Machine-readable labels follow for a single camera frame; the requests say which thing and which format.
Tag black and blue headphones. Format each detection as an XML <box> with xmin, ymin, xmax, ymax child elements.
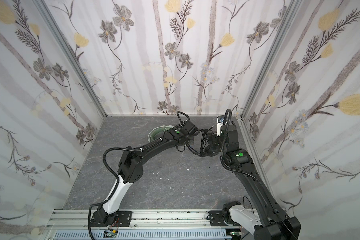
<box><xmin>187</xmin><ymin>127</ymin><xmax>220</xmax><ymax>157</ymax></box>

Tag mint green over-ear headphones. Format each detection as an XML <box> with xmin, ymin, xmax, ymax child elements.
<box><xmin>147</xmin><ymin>125</ymin><xmax>174</xmax><ymax>143</ymax></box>

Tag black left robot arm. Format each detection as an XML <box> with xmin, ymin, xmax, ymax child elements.
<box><xmin>88</xmin><ymin>121</ymin><xmax>199</xmax><ymax>227</ymax></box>

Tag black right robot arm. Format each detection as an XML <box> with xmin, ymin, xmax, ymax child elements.
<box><xmin>219</xmin><ymin>124</ymin><xmax>301</xmax><ymax>240</ymax></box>

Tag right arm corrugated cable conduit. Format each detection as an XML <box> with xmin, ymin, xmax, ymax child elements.
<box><xmin>218</xmin><ymin>108</ymin><xmax>260</xmax><ymax>182</ymax></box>

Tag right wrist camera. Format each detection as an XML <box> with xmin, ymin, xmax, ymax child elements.
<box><xmin>217</xmin><ymin>115</ymin><xmax>225</xmax><ymax>137</ymax></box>

